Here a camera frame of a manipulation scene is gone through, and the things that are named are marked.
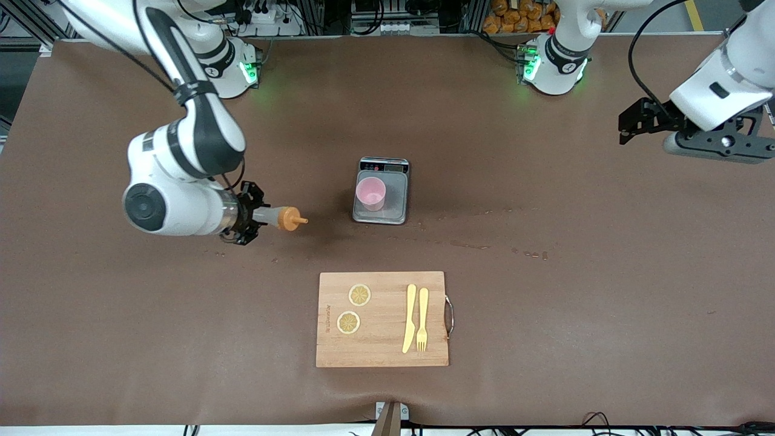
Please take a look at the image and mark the clear sauce bottle orange cap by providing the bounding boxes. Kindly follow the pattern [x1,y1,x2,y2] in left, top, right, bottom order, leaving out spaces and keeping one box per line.
[253,206,309,233]

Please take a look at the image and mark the pink cup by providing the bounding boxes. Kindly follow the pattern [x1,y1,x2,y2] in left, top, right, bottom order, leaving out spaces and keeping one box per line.
[356,177,387,212]

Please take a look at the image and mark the silver digital kitchen scale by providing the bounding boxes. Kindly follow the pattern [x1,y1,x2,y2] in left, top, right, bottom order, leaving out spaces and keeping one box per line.
[352,157,411,225]

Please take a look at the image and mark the orange snack bag pile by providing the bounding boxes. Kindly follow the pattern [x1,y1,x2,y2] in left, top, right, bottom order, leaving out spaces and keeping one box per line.
[483,0,561,34]

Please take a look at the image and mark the wooden cutting board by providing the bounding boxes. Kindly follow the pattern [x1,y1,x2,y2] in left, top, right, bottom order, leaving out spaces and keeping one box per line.
[315,271,455,368]

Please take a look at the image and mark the white power strip with plugs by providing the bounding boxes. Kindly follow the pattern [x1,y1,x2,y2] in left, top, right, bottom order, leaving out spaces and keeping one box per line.
[233,0,303,37]

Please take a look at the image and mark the yellow plastic knife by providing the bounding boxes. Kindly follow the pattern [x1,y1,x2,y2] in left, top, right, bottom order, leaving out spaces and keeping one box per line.
[402,283,418,354]

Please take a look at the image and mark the yellow plastic fork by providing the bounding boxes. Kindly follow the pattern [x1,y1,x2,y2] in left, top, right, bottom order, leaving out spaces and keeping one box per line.
[416,287,429,353]

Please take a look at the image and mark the white connector block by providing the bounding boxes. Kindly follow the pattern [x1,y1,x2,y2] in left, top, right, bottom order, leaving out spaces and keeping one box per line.
[351,17,440,36]

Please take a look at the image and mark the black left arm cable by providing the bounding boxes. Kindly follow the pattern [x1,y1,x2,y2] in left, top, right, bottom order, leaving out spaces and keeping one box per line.
[627,0,688,117]

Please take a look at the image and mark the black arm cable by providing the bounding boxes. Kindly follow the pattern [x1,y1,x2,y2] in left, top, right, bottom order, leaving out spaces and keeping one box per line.
[58,0,246,196]
[627,0,688,117]

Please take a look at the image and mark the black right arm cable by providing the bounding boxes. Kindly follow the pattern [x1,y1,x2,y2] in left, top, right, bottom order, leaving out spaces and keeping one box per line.
[58,0,246,196]

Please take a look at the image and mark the metal table edge bracket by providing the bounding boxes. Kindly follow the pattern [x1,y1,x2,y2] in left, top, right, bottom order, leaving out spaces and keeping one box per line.
[375,401,410,436]

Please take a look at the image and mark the aluminium frame bars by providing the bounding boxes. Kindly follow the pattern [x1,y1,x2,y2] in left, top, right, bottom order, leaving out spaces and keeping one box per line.
[0,0,79,52]

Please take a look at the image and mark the black floor cables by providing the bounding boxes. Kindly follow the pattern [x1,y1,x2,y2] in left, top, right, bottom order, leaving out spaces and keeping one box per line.
[581,412,775,436]

